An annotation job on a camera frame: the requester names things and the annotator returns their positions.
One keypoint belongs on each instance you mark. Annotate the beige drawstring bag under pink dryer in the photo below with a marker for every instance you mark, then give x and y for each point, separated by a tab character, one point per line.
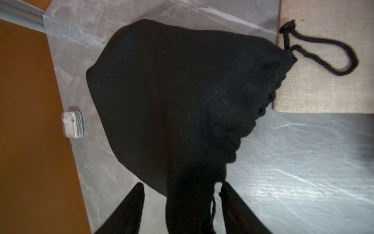
309	87

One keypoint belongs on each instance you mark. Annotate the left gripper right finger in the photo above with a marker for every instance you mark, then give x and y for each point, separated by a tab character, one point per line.
238	217

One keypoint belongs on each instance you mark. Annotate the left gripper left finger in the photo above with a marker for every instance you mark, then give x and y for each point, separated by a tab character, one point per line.
127	216

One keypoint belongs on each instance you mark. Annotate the white earbuds case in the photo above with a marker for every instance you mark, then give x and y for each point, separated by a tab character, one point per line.
72	123

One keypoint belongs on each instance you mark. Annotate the black cloth bag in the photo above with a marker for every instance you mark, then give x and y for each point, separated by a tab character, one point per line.
175	103

